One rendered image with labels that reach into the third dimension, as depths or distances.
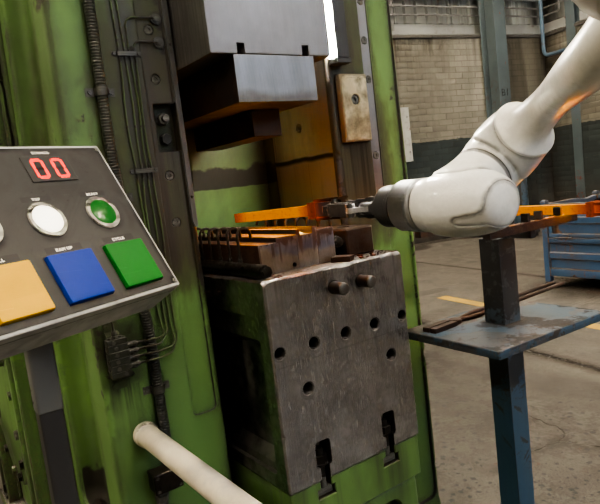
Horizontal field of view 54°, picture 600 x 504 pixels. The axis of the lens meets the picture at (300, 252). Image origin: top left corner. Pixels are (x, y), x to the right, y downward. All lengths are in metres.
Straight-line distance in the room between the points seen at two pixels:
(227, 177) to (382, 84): 0.51
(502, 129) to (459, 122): 8.40
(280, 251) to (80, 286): 0.52
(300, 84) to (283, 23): 0.13
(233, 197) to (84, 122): 0.63
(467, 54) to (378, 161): 8.10
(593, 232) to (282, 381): 3.99
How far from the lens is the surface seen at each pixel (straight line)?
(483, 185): 0.89
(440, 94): 9.22
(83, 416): 1.68
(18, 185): 0.92
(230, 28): 1.25
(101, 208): 0.96
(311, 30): 1.36
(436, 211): 0.92
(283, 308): 1.18
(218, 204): 1.71
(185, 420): 1.35
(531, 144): 0.99
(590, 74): 0.72
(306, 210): 1.24
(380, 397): 1.39
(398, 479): 1.50
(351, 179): 1.55
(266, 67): 1.27
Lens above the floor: 1.10
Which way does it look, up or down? 7 degrees down
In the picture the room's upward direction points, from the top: 7 degrees counter-clockwise
